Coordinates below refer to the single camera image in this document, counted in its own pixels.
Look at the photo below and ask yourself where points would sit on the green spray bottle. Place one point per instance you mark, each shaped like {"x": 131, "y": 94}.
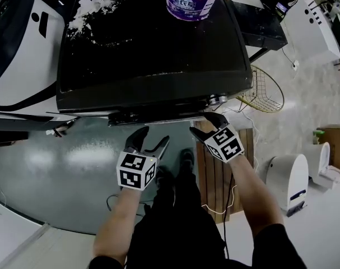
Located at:
{"x": 317, "y": 136}

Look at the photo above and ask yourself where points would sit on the person's shoe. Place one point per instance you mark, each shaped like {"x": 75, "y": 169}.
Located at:
{"x": 163, "y": 176}
{"x": 187, "y": 158}

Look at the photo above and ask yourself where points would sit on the white toilet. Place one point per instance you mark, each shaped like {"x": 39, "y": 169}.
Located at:
{"x": 287, "y": 178}
{"x": 326, "y": 161}

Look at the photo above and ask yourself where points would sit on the purple plastic bucket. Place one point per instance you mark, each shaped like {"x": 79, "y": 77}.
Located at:
{"x": 195, "y": 4}

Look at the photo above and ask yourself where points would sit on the person's right forearm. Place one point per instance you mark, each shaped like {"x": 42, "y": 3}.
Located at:
{"x": 256, "y": 200}

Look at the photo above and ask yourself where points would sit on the person's left forearm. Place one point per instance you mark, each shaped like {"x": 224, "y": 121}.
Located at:
{"x": 116, "y": 223}

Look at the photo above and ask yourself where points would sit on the person's black shirt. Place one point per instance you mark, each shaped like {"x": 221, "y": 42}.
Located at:
{"x": 279, "y": 248}

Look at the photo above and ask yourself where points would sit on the white grey tall appliance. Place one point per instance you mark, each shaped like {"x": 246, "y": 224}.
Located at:
{"x": 21, "y": 60}

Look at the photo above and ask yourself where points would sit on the white floor socket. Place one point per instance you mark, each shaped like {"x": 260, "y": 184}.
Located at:
{"x": 295, "y": 64}

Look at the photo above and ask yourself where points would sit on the black table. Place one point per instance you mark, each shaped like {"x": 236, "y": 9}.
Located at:
{"x": 259, "y": 29}

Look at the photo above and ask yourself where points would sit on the person's left shoe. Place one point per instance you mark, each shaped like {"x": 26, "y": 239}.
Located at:
{"x": 163, "y": 176}

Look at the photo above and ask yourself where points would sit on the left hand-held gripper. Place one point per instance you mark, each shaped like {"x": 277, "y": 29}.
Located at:
{"x": 134, "y": 172}

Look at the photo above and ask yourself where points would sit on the closed brown cardboard box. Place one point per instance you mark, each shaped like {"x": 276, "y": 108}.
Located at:
{"x": 336, "y": 141}

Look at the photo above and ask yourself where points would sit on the person's right shoe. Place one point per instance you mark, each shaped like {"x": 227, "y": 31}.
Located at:
{"x": 187, "y": 158}

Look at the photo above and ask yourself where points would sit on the white rectangular bathtub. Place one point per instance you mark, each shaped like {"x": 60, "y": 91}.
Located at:
{"x": 312, "y": 32}

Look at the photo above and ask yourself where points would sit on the wooden slat platform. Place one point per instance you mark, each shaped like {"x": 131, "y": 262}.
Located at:
{"x": 214, "y": 183}

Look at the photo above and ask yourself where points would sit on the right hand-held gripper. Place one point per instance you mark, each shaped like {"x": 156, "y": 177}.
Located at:
{"x": 224, "y": 144}

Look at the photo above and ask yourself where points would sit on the person's black trousers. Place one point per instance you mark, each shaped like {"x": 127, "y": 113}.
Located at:
{"x": 175, "y": 228}

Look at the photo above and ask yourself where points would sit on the white powder spill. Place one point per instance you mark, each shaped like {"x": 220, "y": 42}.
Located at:
{"x": 87, "y": 5}

